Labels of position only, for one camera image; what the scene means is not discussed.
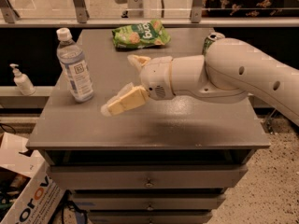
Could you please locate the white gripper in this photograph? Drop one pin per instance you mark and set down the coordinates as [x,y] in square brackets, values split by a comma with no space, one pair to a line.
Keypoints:
[156,76]

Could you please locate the clear plastic water bottle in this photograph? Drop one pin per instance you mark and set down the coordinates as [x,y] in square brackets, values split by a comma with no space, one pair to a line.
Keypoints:
[72,60]

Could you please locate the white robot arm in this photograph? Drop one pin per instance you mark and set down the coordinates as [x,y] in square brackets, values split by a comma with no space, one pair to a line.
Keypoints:
[226,72]

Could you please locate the white pump dispenser bottle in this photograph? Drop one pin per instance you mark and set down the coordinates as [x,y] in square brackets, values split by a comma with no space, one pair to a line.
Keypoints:
[22,81]

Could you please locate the green snack bag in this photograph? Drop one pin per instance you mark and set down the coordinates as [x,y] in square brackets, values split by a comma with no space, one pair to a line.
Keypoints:
[142,35]

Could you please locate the grey drawer cabinet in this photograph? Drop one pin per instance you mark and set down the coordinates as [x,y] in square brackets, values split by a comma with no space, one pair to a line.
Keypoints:
[191,150]

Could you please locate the green soda can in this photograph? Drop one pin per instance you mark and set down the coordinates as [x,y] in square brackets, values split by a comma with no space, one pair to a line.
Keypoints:
[210,39]

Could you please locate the top drawer knob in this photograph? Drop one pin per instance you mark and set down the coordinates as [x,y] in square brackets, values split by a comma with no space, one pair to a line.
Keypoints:
[149,183]

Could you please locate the drawer knob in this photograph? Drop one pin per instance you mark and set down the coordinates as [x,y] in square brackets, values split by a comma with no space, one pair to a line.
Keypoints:
[149,183]
[150,207]

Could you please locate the middle drawer knob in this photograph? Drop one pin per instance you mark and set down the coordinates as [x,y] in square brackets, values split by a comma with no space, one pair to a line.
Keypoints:
[150,207]

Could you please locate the white cardboard box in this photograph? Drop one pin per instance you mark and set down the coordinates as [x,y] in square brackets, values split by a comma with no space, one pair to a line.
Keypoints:
[33,195]

